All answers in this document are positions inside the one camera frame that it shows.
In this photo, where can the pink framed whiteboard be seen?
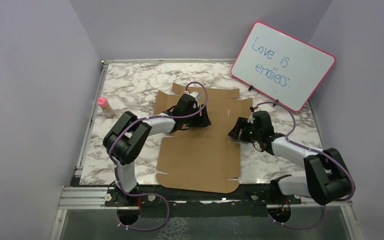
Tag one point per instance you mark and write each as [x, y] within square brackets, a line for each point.
[281, 66]

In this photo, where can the pink capped small bottle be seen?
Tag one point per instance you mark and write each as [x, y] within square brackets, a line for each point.
[105, 107]

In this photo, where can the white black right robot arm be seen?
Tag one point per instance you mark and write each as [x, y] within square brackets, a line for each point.
[326, 178]

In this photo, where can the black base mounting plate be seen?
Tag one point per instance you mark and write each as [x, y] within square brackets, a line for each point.
[156, 201]

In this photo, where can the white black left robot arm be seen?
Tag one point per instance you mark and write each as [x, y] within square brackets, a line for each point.
[127, 137]

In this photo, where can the brown cardboard box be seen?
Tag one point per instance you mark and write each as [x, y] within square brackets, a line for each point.
[206, 159]

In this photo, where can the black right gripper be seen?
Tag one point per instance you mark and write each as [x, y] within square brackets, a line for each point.
[242, 123]

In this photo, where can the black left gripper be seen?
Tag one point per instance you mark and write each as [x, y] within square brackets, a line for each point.
[201, 122]

